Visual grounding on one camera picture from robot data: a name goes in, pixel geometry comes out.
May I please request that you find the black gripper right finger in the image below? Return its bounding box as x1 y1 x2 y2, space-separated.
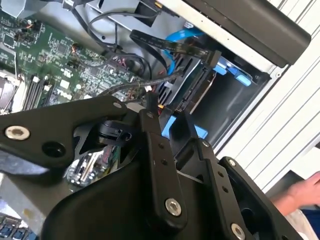
174 112 303 240

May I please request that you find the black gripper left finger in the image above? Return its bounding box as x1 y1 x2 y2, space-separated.
0 93 189 227

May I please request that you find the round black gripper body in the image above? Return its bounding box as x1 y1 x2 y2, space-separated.
41 159 233 240

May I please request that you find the bare person hand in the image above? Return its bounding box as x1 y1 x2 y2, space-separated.
271 172 320 216

